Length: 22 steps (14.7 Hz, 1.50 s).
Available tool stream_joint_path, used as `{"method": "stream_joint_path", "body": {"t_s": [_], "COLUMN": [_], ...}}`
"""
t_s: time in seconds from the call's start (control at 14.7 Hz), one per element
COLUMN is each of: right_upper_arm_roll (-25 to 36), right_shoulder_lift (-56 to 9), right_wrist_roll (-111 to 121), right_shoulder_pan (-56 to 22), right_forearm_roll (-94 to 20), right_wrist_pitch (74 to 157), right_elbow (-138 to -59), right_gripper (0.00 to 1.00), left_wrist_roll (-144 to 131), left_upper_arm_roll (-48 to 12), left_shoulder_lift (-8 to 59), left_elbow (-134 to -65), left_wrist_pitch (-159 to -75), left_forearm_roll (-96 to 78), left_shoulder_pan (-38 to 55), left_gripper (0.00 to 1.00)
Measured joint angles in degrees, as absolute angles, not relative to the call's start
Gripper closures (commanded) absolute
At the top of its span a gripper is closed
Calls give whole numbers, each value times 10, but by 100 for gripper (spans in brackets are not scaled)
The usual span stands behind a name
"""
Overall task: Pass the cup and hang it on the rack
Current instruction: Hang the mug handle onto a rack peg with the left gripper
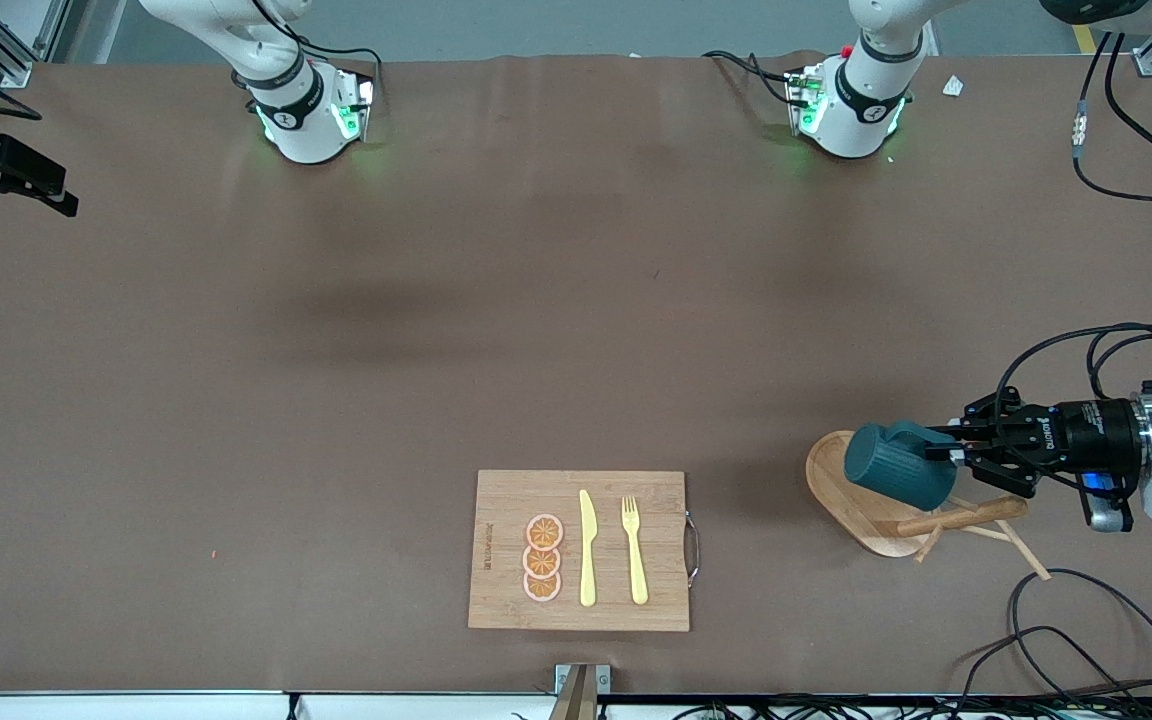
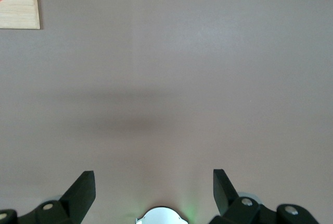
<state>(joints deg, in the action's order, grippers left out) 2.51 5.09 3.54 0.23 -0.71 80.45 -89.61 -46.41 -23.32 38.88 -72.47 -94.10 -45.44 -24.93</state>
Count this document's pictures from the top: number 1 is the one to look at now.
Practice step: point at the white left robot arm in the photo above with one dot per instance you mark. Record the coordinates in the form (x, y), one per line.
(856, 110)

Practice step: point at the wooden cup rack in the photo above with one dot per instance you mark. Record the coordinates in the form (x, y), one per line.
(826, 480)

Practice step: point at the white paper scrap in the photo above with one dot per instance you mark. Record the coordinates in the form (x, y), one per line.
(953, 86)

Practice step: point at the grey metal bracket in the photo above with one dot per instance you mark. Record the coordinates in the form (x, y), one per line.
(581, 680)

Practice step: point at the wooden cutting board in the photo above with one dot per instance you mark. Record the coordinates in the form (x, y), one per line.
(506, 500)

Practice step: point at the brown table cover mat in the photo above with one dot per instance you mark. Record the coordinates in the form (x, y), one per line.
(576, 300)

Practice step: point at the yellow plastic fork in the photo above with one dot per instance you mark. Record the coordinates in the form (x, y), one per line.
(636, 570)

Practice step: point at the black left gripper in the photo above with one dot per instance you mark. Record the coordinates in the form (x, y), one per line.
(1096, 434)

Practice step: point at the yellow plastic knife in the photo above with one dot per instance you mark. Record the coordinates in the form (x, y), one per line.
(588, 560)

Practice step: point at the orange slice toy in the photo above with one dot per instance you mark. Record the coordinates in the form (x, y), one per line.
(544, 531)
(541, 562)

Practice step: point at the teal cup with yellow inside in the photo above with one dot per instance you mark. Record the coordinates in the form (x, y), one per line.
(896, 470)

